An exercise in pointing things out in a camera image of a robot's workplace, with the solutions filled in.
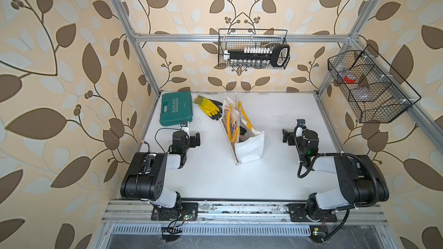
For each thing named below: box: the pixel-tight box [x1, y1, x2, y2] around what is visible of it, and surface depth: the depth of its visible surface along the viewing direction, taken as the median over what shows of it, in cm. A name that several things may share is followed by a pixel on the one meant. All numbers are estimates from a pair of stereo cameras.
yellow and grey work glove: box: [193, 95, 223, 121], surface depth 114 cm
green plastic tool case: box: [159, 91, 193, 127], surface depth 107 cm
